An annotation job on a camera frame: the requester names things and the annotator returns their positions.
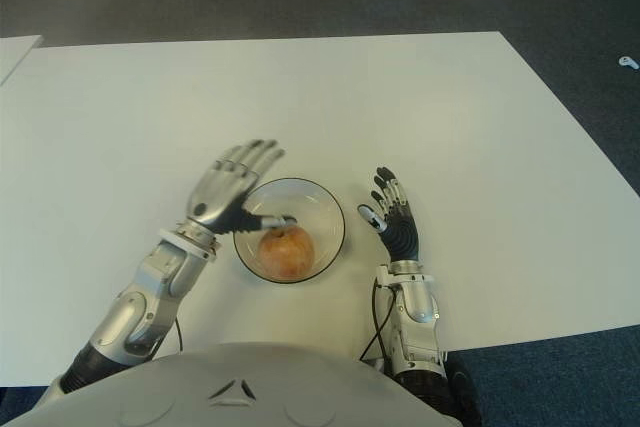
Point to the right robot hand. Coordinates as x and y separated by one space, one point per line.
405 239

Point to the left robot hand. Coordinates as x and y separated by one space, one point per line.
215 197

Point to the red yellow apple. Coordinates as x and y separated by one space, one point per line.
287 254

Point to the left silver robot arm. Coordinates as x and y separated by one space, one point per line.
140 307

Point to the white plate with black rim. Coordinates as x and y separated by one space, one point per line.
320 212

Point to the grey robot torso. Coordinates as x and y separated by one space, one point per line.
225 387

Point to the white side table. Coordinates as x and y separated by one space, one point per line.
15 54

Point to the small white floor object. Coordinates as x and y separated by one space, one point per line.
628 62

